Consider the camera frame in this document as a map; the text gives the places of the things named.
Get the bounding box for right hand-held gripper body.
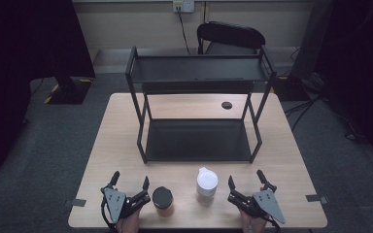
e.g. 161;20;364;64
226;188;287;225

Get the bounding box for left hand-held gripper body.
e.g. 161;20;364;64
100;185;152;225

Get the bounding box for glass jar with black lid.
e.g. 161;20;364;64
152;185;176;218

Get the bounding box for white lidded jar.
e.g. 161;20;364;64
195;166;220;206

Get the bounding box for black metal shelf rack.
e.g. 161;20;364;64
124;45;278;165

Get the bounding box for person's left hand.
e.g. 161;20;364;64
115;209;141;233

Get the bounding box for person's right hand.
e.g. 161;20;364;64
239;209;269;233

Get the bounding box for grey tape strip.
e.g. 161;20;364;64
63;198;87;209
305;193;329;205

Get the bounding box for black stand base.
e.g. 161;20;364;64
271;76;311;102
43;76;94;106

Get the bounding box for black chair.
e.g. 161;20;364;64
196;20;267;55

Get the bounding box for grey stand column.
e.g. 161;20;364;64
289;0;335;81

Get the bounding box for dark curtain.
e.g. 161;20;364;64
0;0;97;178
314;0;373;171

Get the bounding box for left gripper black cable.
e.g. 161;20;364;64
100;195;119;233

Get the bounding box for black floor cables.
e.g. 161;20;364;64
284;82;368;143

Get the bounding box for black power cable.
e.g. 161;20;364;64
175;5;192;55

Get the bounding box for white wall socket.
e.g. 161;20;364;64
172;0;196;15

